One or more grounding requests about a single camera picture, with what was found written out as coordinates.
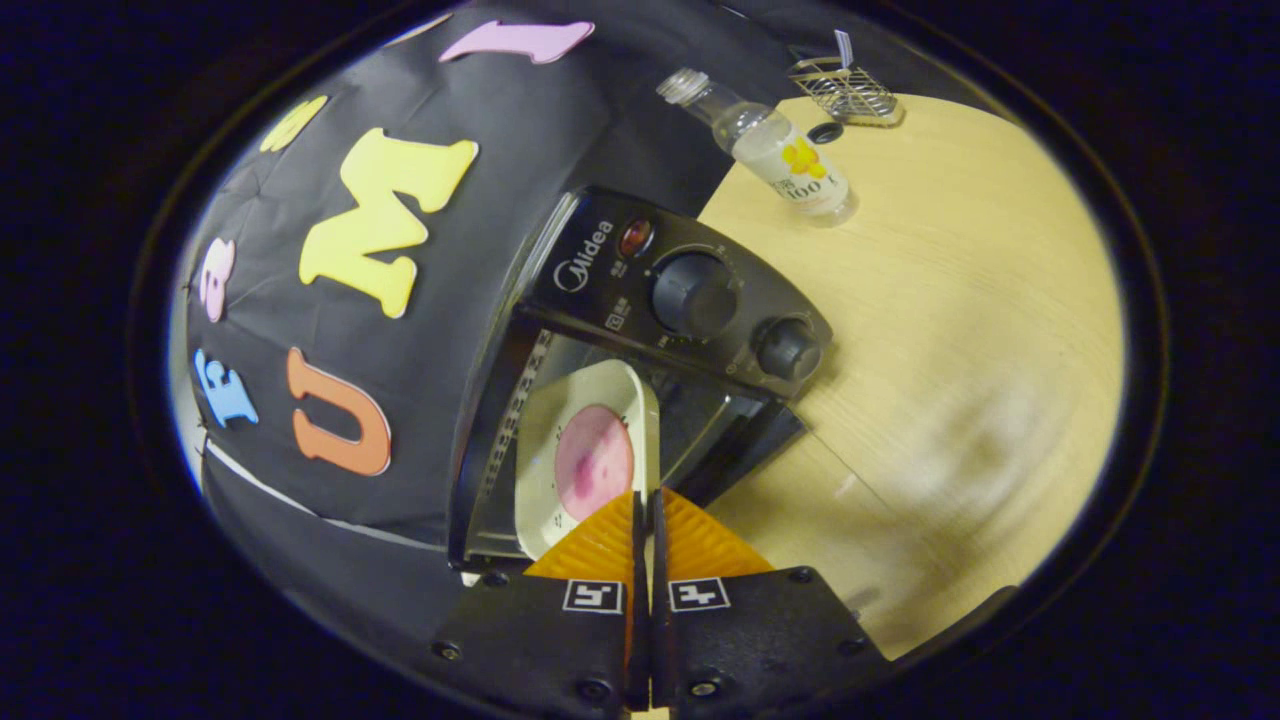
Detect pink ham slice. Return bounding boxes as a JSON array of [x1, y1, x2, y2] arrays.
[[553, 404, 635, 523]]

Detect clear glass bottle yellow label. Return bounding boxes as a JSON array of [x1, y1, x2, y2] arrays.
[[656, 67, 857, 227]]

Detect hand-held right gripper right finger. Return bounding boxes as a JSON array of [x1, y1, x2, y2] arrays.
[[650, 487, 891, 713]]

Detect black electric oven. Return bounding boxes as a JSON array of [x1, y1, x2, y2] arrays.
[[447, 185, 834, 571]]

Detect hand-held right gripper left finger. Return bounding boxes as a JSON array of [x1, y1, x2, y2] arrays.
[[430, 488, 641, 713]]

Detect black oven knob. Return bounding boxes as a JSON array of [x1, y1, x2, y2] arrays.
[[650, 250, 743, 338], [753, 317, 824, 382]]

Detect cream square plate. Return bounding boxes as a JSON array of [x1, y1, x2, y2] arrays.
[[514, 359, 662, 561]]

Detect metal wire holder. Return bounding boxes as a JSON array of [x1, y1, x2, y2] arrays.
[[787, 55, 904, 128]]

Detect black backdrop cloth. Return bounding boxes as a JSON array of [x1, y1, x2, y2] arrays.
[[170, 0, 841, 661]]

